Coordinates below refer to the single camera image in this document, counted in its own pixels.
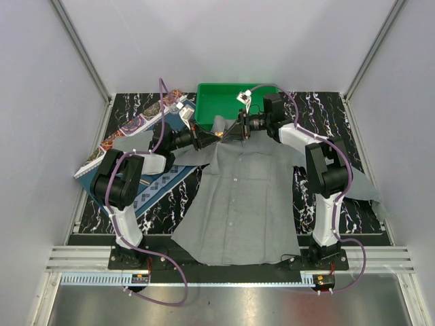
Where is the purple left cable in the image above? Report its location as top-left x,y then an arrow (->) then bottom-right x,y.
104,77 -> 189,307

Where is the blue patterned placemat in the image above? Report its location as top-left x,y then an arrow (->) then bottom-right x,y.
77,101 -> 201,221

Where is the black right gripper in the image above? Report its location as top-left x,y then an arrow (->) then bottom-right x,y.
222,109 -> 270,142

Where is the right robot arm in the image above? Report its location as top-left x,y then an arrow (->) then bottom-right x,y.
222,90 -> 353,270

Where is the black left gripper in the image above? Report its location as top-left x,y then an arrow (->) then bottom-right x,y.
167,119 -> 221,152

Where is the grey button shirt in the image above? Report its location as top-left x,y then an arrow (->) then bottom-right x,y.
114,131 -> 380,257

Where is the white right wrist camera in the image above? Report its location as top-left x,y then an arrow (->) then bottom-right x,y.
237,90 -> 251,113

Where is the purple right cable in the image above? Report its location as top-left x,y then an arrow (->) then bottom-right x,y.
245,83 -> 367,294

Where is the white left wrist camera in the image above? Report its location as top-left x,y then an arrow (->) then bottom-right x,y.
176,102 -> 194,128

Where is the right frame post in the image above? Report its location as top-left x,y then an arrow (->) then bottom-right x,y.
343,0 -> 408,101

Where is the green plastic tray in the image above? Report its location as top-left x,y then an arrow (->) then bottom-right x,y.
194,82 -> 280,131

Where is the clear small glass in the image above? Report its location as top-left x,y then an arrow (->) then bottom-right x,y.
168,100 -> 180,115

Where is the left frame post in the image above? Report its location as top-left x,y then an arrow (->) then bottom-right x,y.
48,0 -> 111,105

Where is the purple cable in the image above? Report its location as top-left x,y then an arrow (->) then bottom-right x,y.
104,77 -> 189,307
245,83 -> 367,294

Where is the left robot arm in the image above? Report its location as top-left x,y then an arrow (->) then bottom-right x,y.
90,122 -> 224,269

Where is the frame post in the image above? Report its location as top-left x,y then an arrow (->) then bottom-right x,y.
343,0 -> 408,101
48,0 -> 111,105

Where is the colourful patterned table runner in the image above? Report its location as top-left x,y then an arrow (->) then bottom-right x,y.
74,90 -> 185,179

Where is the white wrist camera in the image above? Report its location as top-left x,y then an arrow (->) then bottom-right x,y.
237,90 -> 251,113
176,102 -> 194,128

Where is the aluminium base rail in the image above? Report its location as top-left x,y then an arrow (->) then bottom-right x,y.
47,236 -> 414,287

